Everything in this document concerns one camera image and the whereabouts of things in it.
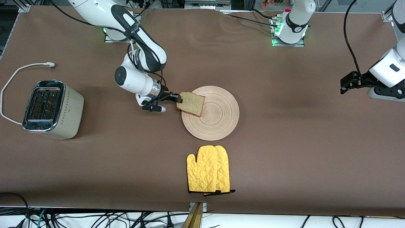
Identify slice of brown bread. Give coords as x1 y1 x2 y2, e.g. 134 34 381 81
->
176 92 206 117

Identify round wooden plate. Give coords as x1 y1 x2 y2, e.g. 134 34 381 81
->
181 85 240 141

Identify cream and chrome toaster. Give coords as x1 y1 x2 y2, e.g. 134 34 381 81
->
22 80 85 140

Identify yellow quilted oven mitt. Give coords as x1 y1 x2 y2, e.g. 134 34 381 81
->
215 145 236 196
186 145 222 193

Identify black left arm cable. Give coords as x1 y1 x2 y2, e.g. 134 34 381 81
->
344 0 363 76

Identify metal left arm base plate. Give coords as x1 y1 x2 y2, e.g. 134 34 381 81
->
270 16 306 48

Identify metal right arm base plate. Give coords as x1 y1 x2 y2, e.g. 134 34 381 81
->
104 27 140 43

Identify black cable at base plate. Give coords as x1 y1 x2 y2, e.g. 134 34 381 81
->
133 0 156 22

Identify grey metal frame bar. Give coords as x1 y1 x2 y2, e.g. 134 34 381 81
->
185 0 232 10

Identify black cable across table edge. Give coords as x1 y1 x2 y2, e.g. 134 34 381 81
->
226 14 280 29

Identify tangle of black floor cables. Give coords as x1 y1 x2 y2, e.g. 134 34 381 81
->
0 192 190 228

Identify white toaster power cord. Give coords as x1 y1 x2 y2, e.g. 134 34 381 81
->
0 62 56 125

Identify aluminium frame profile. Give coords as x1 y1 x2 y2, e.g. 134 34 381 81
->
17 0 33 13

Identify teal floor cable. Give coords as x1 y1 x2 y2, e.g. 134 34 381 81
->
37 209 47 228

